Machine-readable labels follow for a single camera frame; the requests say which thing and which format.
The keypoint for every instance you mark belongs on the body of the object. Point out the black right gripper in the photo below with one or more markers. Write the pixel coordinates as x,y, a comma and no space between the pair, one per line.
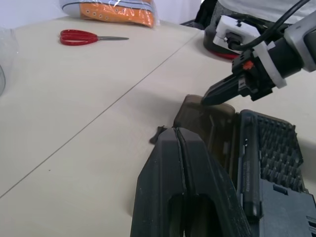
256,81

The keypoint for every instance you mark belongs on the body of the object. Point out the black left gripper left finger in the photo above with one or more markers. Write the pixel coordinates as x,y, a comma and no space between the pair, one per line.
158,177

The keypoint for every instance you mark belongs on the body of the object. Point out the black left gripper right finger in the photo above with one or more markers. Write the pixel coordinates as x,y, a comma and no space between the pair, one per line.
209,197

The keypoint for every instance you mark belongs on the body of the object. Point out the black plastic case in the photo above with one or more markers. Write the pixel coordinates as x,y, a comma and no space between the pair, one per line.
217,128

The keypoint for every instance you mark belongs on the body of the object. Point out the small dark plastic scrap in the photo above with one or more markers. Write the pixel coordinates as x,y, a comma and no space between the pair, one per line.
155,138

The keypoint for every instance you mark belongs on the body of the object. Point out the black round object red base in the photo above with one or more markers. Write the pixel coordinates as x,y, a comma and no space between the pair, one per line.
209,39

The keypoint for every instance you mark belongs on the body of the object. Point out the black rectangular box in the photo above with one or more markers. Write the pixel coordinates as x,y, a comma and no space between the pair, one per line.
284,212

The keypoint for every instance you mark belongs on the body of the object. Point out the white cloth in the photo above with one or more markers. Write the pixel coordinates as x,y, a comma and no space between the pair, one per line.
259,7

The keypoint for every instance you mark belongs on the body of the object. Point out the orange shoe in plastic bag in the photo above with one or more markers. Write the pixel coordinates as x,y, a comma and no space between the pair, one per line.
118,12

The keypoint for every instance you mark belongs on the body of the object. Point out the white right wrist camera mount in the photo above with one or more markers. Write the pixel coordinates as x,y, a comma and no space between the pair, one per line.
265,61

